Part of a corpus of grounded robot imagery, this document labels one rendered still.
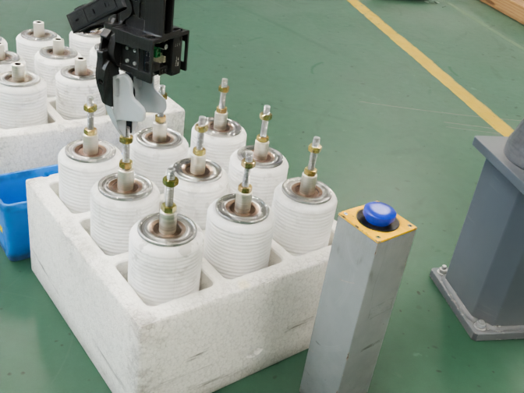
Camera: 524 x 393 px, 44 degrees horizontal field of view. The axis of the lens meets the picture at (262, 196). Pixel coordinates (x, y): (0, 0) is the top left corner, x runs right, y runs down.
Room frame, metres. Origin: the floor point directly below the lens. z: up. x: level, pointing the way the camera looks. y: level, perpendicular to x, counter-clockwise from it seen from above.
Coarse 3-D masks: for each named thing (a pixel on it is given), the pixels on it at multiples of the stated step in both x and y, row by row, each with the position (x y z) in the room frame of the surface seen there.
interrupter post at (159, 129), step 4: (156, 124) 0.93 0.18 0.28; (160, 124) 0.93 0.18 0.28; (164, 124) 0.93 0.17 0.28; (156, 128) 0.93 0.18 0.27; (160, 128) 0.93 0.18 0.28; (164, 128) 0.93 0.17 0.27; (156, 132) 0.93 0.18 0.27; (160, 132) 0.93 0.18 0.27; (164, 132) 0.93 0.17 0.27; (156, 136) 0.93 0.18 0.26; (160, 136) 0.93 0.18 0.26; (164, 136) 0.93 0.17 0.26; (156, 140) 0.93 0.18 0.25; (160, 140) 0.93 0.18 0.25; (164, 140) 0.93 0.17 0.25
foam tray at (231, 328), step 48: (48, 192) 0.84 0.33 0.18; (48, 240) 0.80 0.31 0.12; (48, 288) 0.80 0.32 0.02; (96, 288) 0.66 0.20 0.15; (240, 288) 0.68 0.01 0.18; (288, 288) 0.73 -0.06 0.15; (96, 336) 0.66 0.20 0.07; (144, 336) 0.58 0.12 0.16; (192, 336) 0.62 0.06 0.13; (240, 336) 0.68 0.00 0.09; (288, 336) 0.74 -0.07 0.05; (144, 384) 0.58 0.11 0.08; (192, 384) 0.63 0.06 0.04
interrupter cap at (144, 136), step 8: (152, 128) 0.97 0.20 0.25; (136, 136) 0.92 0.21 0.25; (144, 136) 0.93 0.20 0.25; (152, 136) 0.94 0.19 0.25; (168, 136) 0.95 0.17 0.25; (176, 136) 0.95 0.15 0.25; (144, 144) 0.90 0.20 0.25; (152, 144) 0.91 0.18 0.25; (160, 144) 0.91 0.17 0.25; (168, 144) 0.92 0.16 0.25; (176, 144) 0.92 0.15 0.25
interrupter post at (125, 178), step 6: (120, 168) 0.77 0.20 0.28; (132, 168) 0.77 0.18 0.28; (120, 174) 0.76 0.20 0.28; (126, 174) 0.76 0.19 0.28; (132, 174) 0.77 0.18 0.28; (120, 180) 0.76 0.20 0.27; (126, 180) 0.76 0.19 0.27; (132, 180) 0.77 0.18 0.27; (120, 186) 0.76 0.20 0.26; (126, 186) 0.76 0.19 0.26; (132, 186) 0.77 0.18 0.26
